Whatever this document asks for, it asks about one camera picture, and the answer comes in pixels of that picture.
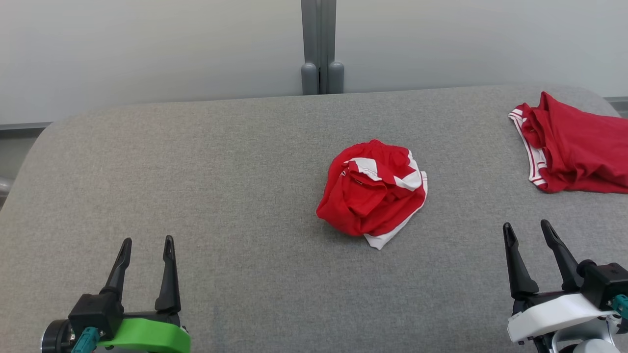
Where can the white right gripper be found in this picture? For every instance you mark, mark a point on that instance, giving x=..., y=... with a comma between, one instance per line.
x=549, y=314

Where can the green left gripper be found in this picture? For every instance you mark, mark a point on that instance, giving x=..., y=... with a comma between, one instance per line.
x=147, y=336

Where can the red Bulls 23 jersey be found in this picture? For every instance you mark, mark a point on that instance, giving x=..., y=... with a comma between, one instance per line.
x=584, y=147

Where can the red white-striped shorts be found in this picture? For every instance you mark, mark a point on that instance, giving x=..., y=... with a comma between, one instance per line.
x=368, y=201

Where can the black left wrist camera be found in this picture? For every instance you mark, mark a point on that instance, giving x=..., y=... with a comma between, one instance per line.
x=93, y=311

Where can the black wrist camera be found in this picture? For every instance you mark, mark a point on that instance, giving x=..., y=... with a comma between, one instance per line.
x=606, y=284
x=93, y=311

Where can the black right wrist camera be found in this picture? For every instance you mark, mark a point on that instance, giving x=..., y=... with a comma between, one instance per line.
x=606, y=284

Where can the grey double-foot partition post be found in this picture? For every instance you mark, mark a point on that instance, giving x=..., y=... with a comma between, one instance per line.
x=321, y=44

